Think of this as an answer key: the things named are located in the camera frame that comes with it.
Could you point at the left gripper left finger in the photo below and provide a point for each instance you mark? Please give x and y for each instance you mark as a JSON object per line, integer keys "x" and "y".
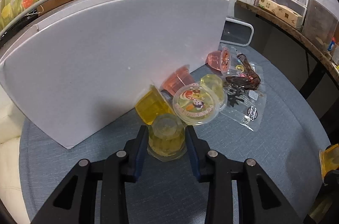
{"x": 73, "y": 200}

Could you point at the cream white sofa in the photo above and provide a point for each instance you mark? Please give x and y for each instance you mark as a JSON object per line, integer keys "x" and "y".
{"x": 12, "y": 121}

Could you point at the clear yellow jelly cup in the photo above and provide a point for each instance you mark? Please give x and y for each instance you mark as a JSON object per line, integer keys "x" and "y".
{"x": 167, "y": 138}

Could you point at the grey translucent plastic container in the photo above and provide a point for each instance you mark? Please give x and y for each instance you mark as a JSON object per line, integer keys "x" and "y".
{"x": 319, "y": 25}

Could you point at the white cardboard box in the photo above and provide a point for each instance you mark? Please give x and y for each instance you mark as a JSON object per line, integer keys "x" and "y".
{"x": 85, "y": 64}

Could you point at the blue table cloth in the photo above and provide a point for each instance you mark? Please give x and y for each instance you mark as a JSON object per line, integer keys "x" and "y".
{"x": 286, "y": 146}

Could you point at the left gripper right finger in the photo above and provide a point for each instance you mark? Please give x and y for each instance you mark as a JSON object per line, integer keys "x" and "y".
{"x": 259, "y": 199}

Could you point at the red jelly cup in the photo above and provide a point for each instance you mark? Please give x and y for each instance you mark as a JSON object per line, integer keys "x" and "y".
{"x": 219, "y": 60}
{"x": 178, "y": 79}

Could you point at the patterned cardboard carton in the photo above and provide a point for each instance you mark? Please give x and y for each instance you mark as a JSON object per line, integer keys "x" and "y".
{"x": 282, "y": 12}

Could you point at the cartoon lid jelly cup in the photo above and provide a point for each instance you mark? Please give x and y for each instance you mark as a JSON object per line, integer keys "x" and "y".
{"x": 200, "y": 102}

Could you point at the clear dark snack packet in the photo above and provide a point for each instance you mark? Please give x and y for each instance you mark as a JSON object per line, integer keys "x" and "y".
{"x": 245, "y": 106}

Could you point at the wooden side shelf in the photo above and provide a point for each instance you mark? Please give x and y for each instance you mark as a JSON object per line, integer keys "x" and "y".
{"x": 295, "y": 35}

